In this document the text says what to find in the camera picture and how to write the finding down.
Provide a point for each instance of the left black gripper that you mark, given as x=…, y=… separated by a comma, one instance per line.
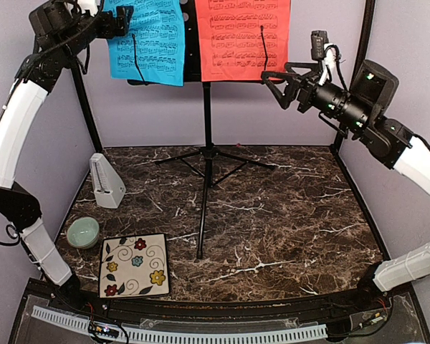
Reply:
x=109, y=29

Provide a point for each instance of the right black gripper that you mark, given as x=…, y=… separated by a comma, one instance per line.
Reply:
x=308, y=84

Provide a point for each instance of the blue sheet music page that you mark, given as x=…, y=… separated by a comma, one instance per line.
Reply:
x=153, y=50

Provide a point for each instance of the red sheet music page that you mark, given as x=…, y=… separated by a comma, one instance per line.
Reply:
x=239, y=39

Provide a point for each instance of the black perforated music stand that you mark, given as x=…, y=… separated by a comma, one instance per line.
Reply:
x=201, y=160

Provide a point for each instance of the white metronome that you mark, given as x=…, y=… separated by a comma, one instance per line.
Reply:
x=108, y=187

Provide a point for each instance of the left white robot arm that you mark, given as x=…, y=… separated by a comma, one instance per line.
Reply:
x=34, y=81

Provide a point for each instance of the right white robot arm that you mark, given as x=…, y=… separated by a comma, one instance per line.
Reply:
x=399, y=149

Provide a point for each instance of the pale green ceramic bowl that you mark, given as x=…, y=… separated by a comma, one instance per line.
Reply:
x=83, y=233

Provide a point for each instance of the square floral ceramic plate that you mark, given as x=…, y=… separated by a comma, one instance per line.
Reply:
x=134, y=266

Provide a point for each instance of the small green circuit board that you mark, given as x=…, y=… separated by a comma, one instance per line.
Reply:
x=102, y=331

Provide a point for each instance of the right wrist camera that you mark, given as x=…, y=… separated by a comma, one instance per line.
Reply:
x=327, y=55

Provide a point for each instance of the right black frame post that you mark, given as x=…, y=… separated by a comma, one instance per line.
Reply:
x=335, y=148

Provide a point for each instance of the black frame post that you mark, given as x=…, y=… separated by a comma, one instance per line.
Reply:
x=335, y=148
x=78, y=70

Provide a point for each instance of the left black frame post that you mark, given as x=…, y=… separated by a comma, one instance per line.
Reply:
x=78, y=70

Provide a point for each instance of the white slotted cable duct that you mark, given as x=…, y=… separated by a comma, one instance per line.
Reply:
x=157, y=331

